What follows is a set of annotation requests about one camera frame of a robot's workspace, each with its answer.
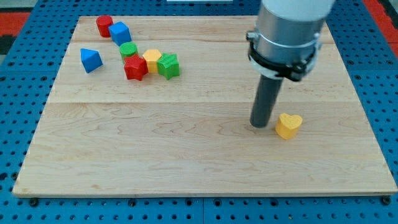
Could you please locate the yellow hexagon block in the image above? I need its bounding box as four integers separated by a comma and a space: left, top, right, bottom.
142, 49, 162, 73

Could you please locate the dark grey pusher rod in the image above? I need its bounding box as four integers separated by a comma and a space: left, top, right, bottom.
250, 75, 283, 128

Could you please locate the green star block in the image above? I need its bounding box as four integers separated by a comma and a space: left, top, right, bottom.
157, 54, 180, 80

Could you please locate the light wooden board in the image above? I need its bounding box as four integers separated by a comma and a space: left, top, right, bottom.
12, 16, 397, 198

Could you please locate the yellow heart block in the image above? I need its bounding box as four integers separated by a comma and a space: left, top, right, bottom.
275, 113, 303, 140

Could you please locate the blue triangular prism block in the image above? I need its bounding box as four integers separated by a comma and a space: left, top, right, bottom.
80, 49, 103, 73

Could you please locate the green cylinder block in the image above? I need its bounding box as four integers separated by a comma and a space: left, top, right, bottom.
119, 42, 138, 62

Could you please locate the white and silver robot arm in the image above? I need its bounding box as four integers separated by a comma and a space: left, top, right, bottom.
246, 0, 335, 82

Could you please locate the red star block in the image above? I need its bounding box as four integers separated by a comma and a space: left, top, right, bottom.
124, 54, 149, 81

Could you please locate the blue cube block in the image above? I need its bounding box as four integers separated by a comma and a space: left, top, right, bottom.
108, 21, 132, 46

